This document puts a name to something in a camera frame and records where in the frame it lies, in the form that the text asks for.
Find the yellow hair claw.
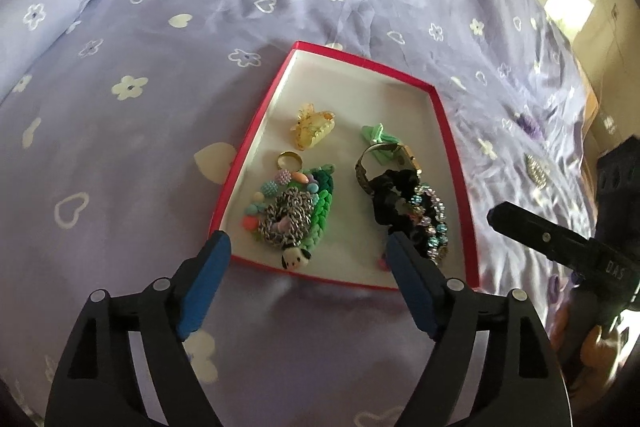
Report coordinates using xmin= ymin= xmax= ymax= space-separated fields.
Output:
xmin=286 ymin=103 xmax=337 ymax=151

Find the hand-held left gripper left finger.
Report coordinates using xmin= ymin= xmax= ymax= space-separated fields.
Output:
xmin=44 ymin=230 xmax=232 ymax=427

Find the colourful bead bracelet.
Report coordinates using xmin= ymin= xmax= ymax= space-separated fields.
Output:
xmin=243 ymin=169 xmax=326 ymax=238

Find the crystal hair clip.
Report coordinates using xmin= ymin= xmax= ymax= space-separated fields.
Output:
xmin=522 ymin=152 xmax=551 ymax=184

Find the black scrunchie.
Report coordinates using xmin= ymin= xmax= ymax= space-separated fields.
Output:
xmin=370 ymin=169 xmax=426 ymax=238

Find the green hair tie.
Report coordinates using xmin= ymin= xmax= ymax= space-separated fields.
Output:
xmin=360 ymin=123 xmax=401 ymax=148

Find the red cardboard box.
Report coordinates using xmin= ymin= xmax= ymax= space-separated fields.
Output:
xmin=207 ymin=40 xmax=481 ymax=292

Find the green knitted hair band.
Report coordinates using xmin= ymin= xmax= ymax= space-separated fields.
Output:
xmin=300 ymin=163 xmax=337 ymax=253

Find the silver chain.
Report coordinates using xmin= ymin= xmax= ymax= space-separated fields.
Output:
xmin=257 ymin=187 xmax=317 ymax=250

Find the purple flower print blanket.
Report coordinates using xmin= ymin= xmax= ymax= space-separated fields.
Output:
xmin=0 ymin=0 xmax=616 ymax=427

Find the purple scrunchie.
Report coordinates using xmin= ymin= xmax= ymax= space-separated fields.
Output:
xmin=515 ymin=113 xmax=546 ymax=140

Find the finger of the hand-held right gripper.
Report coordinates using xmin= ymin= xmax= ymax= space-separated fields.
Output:
xmin=486 ymin=202 xmax=601 ymax=268

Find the gold ring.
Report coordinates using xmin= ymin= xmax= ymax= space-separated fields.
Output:
xmin=276 ymin=151 xmax=304 ymax=172

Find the rhinestone bracelet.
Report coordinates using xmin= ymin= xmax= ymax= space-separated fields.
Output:
xmin=407 ymin=184 xmax=451 ymax=267

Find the white dog charm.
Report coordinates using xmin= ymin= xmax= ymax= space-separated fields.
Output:
xmin=280 ymin=246 xmax=313 ymax=272

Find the gold wrist watch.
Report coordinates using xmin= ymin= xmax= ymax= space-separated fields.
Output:
xmin=354 ymin=141 xmax=426 ymax=195

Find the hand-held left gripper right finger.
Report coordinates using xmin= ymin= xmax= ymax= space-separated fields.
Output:
xmin=386 ymin=232 xmax=571 ymax=427

